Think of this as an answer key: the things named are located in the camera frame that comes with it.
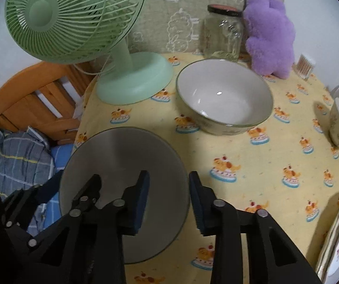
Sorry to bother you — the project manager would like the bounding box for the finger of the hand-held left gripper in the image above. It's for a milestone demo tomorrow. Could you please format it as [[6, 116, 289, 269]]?
[[73, 174, 102, 210], [2, 170, 64, 249]]

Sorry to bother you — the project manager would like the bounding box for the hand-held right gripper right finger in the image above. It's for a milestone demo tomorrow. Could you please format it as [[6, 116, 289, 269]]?
[[189, 171, 322, 284]]

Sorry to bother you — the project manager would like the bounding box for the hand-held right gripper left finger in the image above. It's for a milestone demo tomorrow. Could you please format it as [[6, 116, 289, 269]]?
[[39, 170, 150, 284]]

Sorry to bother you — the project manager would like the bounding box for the large orange-flower plate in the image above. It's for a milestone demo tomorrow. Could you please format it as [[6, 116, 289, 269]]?
[[316, 195, 339, 275]]

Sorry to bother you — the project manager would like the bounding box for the blue bed sheet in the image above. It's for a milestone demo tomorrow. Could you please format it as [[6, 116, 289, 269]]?
[[43, 145, 73, 228]]

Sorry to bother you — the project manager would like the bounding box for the blue plaid blanket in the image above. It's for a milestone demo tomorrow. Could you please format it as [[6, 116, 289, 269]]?
[[0, 126, 54, 234]]

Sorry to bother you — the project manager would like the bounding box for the wooden chair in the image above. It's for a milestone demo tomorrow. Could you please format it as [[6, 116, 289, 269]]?
[[0, 62, 99, 142]]

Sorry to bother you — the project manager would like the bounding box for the glass jar with lid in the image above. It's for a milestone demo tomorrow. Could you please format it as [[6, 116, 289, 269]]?
[[203, 4, 244, 62]]

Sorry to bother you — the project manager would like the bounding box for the cotton swab container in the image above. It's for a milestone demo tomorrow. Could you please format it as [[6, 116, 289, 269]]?
[[297, 54, 316, 80]]

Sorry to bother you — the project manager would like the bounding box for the green desk fan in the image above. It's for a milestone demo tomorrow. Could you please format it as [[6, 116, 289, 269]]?
[[4, 0, 174, 105]]

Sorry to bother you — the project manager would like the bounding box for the purple plush toy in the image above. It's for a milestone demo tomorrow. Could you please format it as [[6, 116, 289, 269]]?
[[243, 0, 296, 79]]

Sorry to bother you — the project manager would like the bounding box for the green printed fabric panel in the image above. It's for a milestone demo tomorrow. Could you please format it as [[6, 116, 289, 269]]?
[[128, 0, 287, 55]]

